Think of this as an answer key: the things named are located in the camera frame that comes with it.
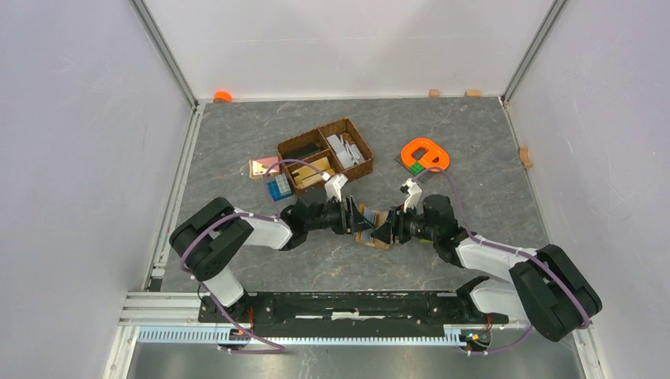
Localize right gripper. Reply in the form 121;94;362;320
370;201;439;246

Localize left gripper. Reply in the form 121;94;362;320
306;195;375;235

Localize yellow leather card holder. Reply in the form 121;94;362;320
355;204;390;249

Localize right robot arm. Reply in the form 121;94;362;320
371;195;603;342

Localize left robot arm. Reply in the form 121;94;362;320
169;188;374;322

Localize silver cards pile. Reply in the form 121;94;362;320
326;134;365;169

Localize gold VIP cards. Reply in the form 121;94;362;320
291;157;336;189

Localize black cards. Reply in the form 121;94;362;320
282;143;323;160

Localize pink card box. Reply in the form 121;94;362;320
249;156;281;179

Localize green toy brick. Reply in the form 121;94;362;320
409;162;425;175

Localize brown woven basket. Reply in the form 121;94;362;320
277;118;374;194

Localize blue toy brick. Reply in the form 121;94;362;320
267;174;293;201

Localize orange tape roll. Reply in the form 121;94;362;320
213;91;232;103

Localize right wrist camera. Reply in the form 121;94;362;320
400;178;423;213

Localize orange plastic ring toy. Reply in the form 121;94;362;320
399;137;451;172

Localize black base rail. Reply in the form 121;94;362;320
227;291;509;338

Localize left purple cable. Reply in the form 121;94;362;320
179;159;332;354

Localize purple cable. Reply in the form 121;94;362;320
413;167;592;355
179;159;332;354

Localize wooden clip on wall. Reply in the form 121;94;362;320
518;146;533;170

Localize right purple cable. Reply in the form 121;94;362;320
413;167;592;355

